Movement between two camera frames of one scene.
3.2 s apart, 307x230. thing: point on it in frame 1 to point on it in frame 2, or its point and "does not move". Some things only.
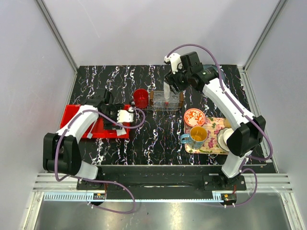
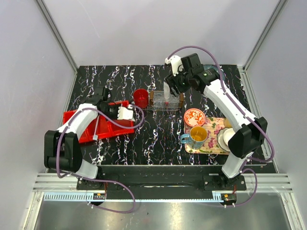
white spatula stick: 90,135 to 95,136
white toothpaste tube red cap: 166,91 does not move
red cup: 141,98 does not move
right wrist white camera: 175,60 does not move
